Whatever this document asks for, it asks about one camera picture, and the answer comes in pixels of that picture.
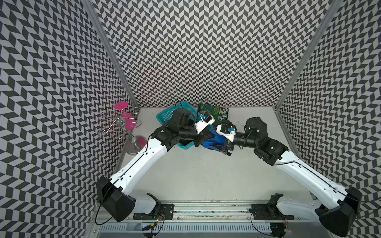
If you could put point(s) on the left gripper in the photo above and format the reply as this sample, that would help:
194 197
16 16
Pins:
201 136

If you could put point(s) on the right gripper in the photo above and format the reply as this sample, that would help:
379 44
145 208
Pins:
229 144

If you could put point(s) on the blue baseball cap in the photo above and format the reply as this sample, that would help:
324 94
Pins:
217 143

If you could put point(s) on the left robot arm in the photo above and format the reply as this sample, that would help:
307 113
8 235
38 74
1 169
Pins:
115 194

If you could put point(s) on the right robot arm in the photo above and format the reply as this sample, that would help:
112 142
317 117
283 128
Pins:
339 206

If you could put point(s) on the green crisps bag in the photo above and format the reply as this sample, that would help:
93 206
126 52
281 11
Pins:
220 114

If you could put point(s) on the teal plastic basket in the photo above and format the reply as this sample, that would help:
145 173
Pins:
166 115

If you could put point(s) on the pink metal cup stand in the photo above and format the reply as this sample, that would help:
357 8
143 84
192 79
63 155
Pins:
120 123

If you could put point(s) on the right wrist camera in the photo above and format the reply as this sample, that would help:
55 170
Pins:
227 130

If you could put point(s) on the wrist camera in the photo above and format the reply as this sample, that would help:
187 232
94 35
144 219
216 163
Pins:
206 119
227 130

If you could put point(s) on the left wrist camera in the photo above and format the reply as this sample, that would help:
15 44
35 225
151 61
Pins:
206 119

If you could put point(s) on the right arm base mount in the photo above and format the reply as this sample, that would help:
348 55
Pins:
269 210

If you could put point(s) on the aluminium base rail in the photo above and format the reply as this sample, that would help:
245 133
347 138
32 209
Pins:
209 219

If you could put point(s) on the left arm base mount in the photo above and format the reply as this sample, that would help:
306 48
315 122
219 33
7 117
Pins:
148 207

